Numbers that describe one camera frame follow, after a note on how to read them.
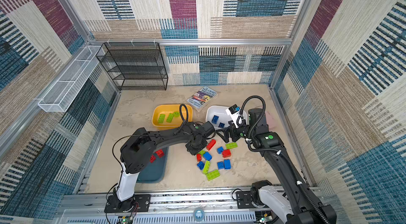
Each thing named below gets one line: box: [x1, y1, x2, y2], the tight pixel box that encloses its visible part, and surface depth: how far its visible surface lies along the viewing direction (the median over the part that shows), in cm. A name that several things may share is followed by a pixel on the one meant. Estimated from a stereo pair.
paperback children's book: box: [186, 86, 219, 113], surface depth 114 cm
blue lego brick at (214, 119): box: [211, 115, 219, 125], surface depth 103 cm
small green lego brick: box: [158, 113, 166, 124], surface depth 104 cm
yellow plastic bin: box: [151, 104, 193, 129], surface depth 104 cm
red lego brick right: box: [222, 148, 232, 158], surface depth 91 cm
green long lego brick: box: [165, 113, 174, 123], surface depth 104 cm
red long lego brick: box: [206, 138, 217, 151], surface depth 93 cm
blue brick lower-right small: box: [216, 161, 225, 170], surface depth 85 cm
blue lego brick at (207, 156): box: [203, 151, 212, 161], surface depth 88 cm
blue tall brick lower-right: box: [223, 159, 232, 170], surface depth 85 cm
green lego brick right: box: [225, 142, 238, 150], surface depth 91 cm
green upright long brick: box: [202, 160, 211, 175], surface depth 83 cm
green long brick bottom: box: [205, 169, 221, 182], surface depth 82 cm
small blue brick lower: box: [196, 161, 205, 171], surface depth 84 cm
